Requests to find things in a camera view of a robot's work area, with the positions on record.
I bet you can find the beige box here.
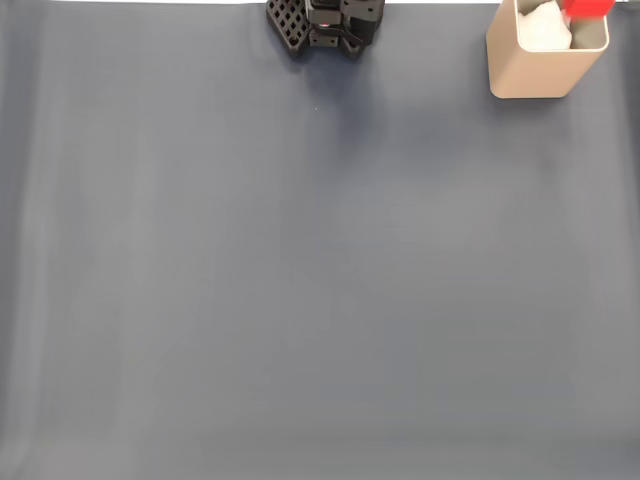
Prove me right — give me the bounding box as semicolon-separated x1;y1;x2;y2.
485;0;612;100

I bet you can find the red cube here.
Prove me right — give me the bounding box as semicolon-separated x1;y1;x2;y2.
562;0;618;21

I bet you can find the grey table mat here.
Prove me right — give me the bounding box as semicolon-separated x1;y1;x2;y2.
0;2;640;480

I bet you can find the white crumpled paper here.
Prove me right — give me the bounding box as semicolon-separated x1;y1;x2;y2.
517;0;574;52

